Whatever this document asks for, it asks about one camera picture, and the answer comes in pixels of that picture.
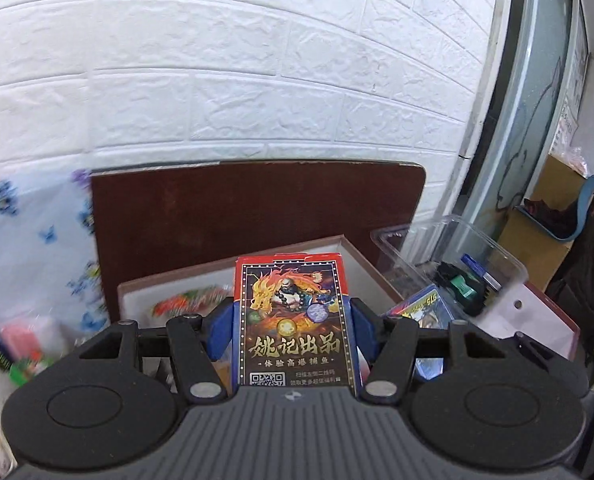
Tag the white cardboard box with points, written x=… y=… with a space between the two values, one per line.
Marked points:
x=367 y=265

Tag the dark brown wooden desktop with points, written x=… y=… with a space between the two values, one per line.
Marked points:
x=227 y=210

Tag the clear plastic container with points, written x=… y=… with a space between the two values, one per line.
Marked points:
x=427 y=240

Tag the floral printed cloth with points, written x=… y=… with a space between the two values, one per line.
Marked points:
x=32 y=250

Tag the blue rimmed dark bag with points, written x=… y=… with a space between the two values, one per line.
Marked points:
x=584 y=200

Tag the green small packet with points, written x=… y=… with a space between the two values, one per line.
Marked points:
x=27 y=371

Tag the brown cardboard box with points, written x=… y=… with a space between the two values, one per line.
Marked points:
x=532 y=240

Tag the pink dotted clear plastic bag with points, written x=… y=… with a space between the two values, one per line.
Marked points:
x=577 y=160

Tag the glass door with metal frame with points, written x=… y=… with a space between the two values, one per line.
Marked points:
x=522 y=110

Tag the blue pen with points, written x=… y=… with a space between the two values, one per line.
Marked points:
x=479 y=270

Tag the white sheet with punched hole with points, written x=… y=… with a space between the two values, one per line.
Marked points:
x=532 y=325

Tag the green and black small item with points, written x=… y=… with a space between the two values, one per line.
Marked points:
x=461 y=287

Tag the dark cloth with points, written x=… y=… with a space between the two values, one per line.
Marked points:
x=584 y=280

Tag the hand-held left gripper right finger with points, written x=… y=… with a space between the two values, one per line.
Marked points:
x=363 y=330

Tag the playing card box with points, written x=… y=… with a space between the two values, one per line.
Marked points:
x=292 y=325

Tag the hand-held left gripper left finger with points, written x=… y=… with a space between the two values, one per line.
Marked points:
x=223 y=327

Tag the blue and yellow card pack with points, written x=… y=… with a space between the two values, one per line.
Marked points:
x=424 y=307

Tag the red and green snack packet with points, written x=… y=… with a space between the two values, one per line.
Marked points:
x=187 y=302

